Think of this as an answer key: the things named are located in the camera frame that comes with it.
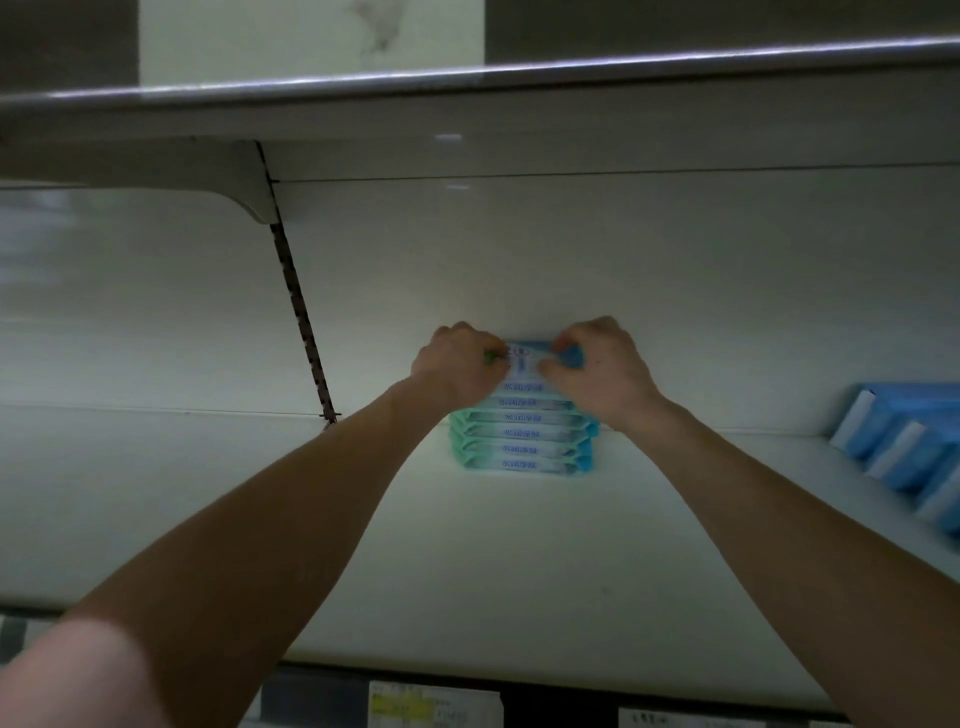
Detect blue packaged goods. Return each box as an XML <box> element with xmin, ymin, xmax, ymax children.
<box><xmin>829</xmin><ymin>382</ymin><xmax>960</xmax><ymax>539</ymax></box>

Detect stack of blue green packets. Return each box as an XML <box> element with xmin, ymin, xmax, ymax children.
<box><xmin>447</xmin><ymin>393</ymin><xmax>602</xmax><ymax>477</ymax></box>

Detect person's left forearm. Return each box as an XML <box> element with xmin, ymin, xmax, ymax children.
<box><xmin>0</xmin><ymin>382</ymin><xmax>452</xmax><ymax>728</ymax></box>

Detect person's left hand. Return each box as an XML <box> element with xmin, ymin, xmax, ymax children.
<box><xmin>409</xmin><ymin>322</ymin><xmax>515</xmax><ymax>419</ymax></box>

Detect person's right hand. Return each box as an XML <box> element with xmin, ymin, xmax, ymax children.
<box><xmin>537</xmin><ymin>315</ymin><xmax>669</xmax><ymax>437</ymax></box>

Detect person's right forearm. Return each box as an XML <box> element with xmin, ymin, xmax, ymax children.
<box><xmin>622</xmin><ymin>405</ymin><xmax>960</xmax><ymax>728</ymax></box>

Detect metal store shelving unit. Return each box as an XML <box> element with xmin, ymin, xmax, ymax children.
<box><xmin>0</xmin><ymin>0</ymin><xmax>960</xmax><ymax>728</ymax></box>

